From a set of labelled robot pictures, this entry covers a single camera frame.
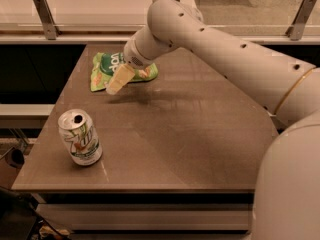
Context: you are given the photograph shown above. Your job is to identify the left metal railing bracket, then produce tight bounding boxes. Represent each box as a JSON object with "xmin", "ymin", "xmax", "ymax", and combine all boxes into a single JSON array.
[{"xmin": 33, "ymin": 0, "xmax": 59, "ymax": 40}]

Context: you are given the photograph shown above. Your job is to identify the right metal railing bracket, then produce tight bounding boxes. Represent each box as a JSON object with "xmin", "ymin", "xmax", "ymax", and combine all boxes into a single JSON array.
[{"xmin": 285, "ymin": 0, "xmax": 317, "ymax": 41}]

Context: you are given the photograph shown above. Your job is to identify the white green 7up can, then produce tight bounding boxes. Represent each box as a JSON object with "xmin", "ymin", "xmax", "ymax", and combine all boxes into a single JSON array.
[{"xmin": 58, "ymin": 109, "xmax": 102, "ymax": 166}]

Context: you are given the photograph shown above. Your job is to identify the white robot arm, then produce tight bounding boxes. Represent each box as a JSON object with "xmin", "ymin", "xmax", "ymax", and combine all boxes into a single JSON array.
[{"xmin": 106, "ymin": 0, "xmax": 320, "ymax": 240}]

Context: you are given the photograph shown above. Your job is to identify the white table base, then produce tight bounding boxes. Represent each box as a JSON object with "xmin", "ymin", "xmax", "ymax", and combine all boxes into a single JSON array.
[{"xmin": 36, "ymin": 193, "xmax": 253, "ymax": 231}]

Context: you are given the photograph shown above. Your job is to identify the green rice chip bag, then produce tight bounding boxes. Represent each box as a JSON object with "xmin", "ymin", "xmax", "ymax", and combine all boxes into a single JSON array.
[{"xmin": 90, "ymin": 52, "xmax": 158, "ymax": 92}]

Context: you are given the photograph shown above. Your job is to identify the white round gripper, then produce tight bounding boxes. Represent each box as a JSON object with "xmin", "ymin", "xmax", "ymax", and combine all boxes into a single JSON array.
[{"xmin": 106, "ymin": 35, "xmax": 153, "ymax": 95}]

